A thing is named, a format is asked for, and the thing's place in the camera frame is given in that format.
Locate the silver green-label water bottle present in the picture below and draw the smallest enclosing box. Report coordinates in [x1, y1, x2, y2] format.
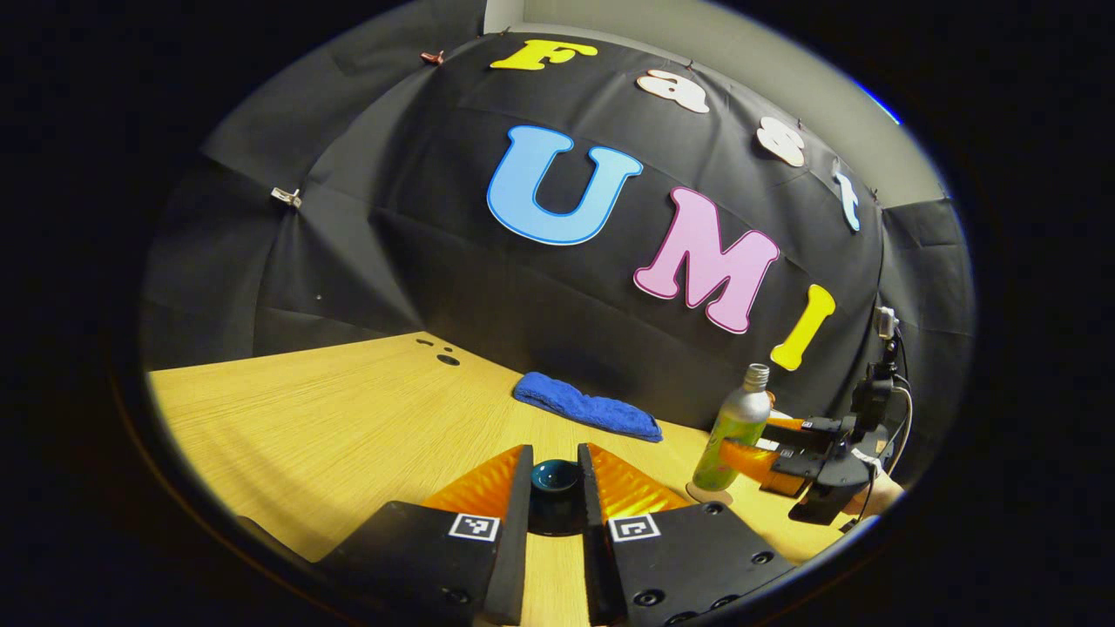
[692, 363, 773, 494]

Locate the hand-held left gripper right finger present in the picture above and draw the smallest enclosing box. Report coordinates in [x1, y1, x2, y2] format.
[577, 442, 796, 627]

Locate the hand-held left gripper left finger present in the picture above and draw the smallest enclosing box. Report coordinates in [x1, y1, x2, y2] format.
[315, 444, 535, 627]

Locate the blue towel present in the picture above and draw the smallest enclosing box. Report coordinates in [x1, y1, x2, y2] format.
[512, 372, 664, 442]

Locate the black backdrop cloth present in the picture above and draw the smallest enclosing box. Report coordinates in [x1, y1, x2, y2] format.
[139, 0, 976, 489]

